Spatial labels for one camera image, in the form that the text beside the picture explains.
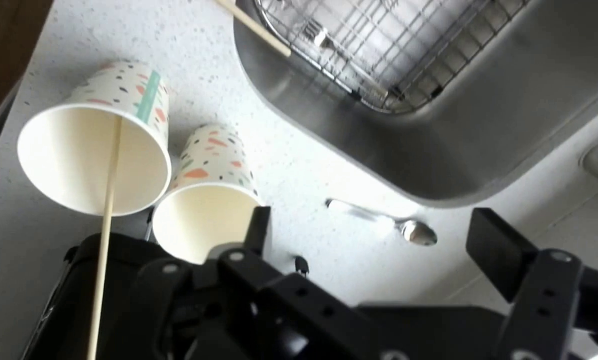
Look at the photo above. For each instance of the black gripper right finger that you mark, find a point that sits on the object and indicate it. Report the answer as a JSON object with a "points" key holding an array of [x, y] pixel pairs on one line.
{"points": [[544, 292]]}

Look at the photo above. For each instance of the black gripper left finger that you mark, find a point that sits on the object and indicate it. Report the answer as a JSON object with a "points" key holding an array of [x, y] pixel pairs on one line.
{"points": [[245, 307]]}

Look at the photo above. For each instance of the light wooden chopstick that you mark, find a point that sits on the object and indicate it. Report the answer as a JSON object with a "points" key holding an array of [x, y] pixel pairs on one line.
{"points": [[101, 267], [258, 31]]}

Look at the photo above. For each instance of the patterned white paper cup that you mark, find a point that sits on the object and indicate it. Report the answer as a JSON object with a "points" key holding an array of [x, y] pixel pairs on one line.
{"points": [[64, 153], [211, 160]]}

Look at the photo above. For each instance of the metal spoon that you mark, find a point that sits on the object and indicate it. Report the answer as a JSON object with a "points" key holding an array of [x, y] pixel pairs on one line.
{"points": [[419, 232]]}

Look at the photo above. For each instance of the stainless steel sink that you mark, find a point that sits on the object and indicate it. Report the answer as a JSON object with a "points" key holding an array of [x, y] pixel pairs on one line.
{"points": [[511, 133]]}

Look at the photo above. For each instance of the metal fork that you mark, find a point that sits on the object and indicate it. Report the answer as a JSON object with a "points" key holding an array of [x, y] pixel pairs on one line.
{"points": [[319, 32]]}

